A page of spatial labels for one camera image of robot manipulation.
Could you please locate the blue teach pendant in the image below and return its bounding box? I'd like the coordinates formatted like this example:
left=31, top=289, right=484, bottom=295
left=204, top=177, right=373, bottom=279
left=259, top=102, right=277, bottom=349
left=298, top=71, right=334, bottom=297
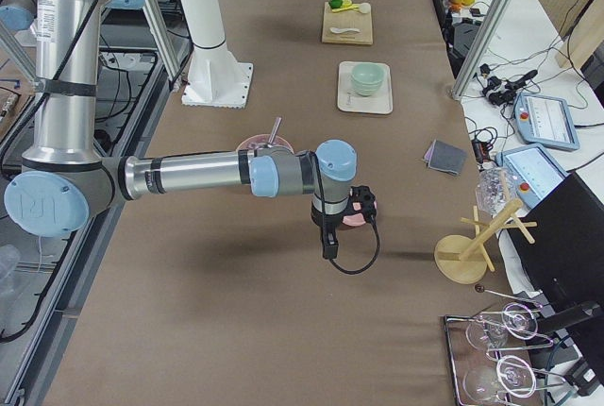
left=514, top=93, right=580, bottom=151
left=495, top=144, right=568, bottom=209

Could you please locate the bamboo cutting board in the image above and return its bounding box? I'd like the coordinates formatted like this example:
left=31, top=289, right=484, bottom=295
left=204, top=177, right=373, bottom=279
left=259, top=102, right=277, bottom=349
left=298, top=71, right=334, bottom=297
left=321, top=2, right=374, bottom=45

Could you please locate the grey folded cloth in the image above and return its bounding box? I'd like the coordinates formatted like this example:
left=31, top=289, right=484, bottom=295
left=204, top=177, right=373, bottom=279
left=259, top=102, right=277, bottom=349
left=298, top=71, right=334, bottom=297
left=423, top=140, right=467, bottom=176

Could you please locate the cream rabbit tray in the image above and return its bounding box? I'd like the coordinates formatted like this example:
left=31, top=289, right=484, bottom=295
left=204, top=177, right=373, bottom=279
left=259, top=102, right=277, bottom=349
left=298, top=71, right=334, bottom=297
left=337, top=61, right=393, bottom=115

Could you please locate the white ceramic spoon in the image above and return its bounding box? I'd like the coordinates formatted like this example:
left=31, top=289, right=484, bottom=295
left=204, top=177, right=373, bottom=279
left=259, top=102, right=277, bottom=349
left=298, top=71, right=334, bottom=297
left=329, top=26, right=361, bottom=35

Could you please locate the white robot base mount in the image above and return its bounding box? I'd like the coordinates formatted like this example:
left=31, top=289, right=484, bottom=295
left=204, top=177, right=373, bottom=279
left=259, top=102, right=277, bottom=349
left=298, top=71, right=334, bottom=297
left=180, top=0, right=253, bottom=109

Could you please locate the large pink ice bowl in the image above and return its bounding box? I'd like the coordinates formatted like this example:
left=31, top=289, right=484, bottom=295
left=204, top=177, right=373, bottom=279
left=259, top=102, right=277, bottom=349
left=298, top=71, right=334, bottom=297
left=235, top=134, right=294, bottom=157

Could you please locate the wooden cup tree stand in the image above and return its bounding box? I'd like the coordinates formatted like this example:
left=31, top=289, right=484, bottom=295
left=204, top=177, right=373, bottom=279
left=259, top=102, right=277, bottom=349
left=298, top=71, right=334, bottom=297
left=433, top=168, right=538, bottom=284

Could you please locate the small pink bowl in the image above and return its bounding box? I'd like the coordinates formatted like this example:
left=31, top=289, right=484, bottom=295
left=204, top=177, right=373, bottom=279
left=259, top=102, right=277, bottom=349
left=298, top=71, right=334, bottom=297
left=343, top=201, right=368, bottom=228

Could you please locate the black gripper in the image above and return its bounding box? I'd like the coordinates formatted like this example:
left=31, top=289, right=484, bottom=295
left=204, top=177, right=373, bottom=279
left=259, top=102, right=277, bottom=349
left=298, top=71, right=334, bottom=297
left=346, top=185, right=378, bottom=225

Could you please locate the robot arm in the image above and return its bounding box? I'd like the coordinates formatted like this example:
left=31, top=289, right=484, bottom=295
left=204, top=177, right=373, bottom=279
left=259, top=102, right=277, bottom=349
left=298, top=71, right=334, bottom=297
left=4, top=0, right=376, bottom=246

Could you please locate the black monitor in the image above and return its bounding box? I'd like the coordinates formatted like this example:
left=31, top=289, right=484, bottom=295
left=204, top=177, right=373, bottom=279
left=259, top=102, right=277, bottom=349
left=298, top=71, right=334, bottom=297
left=509, top=173, right=603, bottom=312

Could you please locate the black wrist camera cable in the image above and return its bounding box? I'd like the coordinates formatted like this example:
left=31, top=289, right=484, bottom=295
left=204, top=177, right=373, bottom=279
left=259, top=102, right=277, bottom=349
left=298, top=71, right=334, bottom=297
left=321, top=150, right=382, bottom=276

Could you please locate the wine glass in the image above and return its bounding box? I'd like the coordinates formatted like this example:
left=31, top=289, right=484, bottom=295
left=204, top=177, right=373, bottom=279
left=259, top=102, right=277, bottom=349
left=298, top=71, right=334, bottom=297
left=465, top=302, right=538, bottom=351
left=462, top=355, right=537, bottom=405

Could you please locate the yellow plastic knife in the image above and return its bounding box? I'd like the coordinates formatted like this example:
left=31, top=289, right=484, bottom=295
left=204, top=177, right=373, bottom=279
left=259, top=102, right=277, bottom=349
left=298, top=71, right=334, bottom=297
left=331, top=4, right=360, bottom=13

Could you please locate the metal ice scoop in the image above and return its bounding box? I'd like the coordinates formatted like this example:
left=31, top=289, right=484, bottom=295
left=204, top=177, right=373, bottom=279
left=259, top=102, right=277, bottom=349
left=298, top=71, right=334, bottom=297
left=265, top=116, right=282, bottom=147

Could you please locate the white steamed bun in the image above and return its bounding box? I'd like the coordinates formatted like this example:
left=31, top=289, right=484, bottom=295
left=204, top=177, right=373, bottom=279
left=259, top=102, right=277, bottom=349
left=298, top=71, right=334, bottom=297
left=358, top=3, right=371, bottom=14

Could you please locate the green bowl stack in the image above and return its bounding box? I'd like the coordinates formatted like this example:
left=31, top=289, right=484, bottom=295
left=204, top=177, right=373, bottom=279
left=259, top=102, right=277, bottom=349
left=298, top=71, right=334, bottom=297
left=350, top=62, right=385, bottom=96

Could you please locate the aluminium frame post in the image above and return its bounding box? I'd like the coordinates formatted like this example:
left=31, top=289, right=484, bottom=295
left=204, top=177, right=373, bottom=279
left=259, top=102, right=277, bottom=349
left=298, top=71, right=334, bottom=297
left=450, top=0, right=511, bottom=101

